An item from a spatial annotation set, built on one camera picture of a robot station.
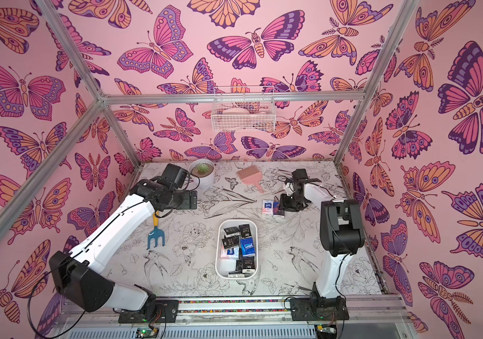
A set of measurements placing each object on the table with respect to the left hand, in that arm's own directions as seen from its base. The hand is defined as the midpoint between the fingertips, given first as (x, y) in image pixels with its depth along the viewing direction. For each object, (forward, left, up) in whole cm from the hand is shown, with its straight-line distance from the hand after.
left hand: (187, 199), depth 81 cm
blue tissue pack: (-13, -23, -15) cm, 30 cm away
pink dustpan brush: (+29, -25, -19) cm, 42 cm away
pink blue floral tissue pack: (+7, -33, -17) cm, 37 cm away
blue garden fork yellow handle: (-5, +17, -19) cm, 26 cm away
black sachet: (-6, -16, -16) cm, 23 cm away
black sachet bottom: (-19, -24, -15) cm, 34 cm away
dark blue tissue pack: (+7, -36, -17) cm, 41 cm away
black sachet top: (-5, -22, -16) cm, 28 cm away
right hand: (+7, -38, -16) cm, 41 cm away
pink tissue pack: (-15, -17, -16) cm, 28 cm away
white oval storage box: (-19, -14, -19) cm, 30 cm away
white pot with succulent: (+23, -2, -8) cm, 25 cm away
